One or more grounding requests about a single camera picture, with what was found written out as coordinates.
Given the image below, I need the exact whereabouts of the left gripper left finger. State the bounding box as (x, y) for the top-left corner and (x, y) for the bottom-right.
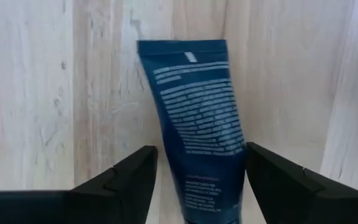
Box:
(0, 145), (158, 224)

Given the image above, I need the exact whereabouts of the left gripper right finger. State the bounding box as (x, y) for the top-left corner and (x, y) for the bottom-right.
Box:
(246, 142), (358, 224)

